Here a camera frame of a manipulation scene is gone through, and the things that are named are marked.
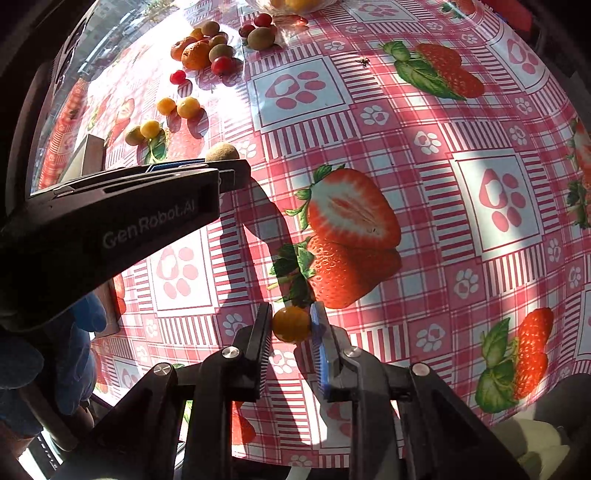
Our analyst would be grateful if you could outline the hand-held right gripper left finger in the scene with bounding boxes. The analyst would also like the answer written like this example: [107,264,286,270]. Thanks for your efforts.
[60,302,274,480]

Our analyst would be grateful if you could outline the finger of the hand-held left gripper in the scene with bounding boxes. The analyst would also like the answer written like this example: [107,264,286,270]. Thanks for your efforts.
[146,158,252,193]
[52,168,221,195]

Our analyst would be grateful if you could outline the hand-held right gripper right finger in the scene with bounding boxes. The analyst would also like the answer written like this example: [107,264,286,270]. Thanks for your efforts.
[309,302,532,480]

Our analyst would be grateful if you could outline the brown kiwi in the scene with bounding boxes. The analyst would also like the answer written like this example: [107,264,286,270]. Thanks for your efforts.
[247,27,277,51]
[205,142,240,162]

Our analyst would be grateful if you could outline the person's left hand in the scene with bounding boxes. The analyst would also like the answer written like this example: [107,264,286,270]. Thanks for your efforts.
[0,292,108,437]

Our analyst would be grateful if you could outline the brown wooden block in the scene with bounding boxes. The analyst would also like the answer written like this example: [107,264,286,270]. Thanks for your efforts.
[60,134,106,182]

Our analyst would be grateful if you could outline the orange tangerine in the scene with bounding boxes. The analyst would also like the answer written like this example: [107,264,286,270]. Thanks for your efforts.
[170,37,198,62]
[181,41,213,71]

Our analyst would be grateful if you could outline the glass bowl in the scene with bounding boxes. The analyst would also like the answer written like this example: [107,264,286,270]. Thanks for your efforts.
[245,0,340,17]

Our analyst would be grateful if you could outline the strawberry print checkered tablecloth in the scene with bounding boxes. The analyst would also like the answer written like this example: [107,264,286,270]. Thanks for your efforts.
[30,0,591,469]

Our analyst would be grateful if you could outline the cream cloth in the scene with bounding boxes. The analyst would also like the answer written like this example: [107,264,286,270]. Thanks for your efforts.
[492,413,573,480]

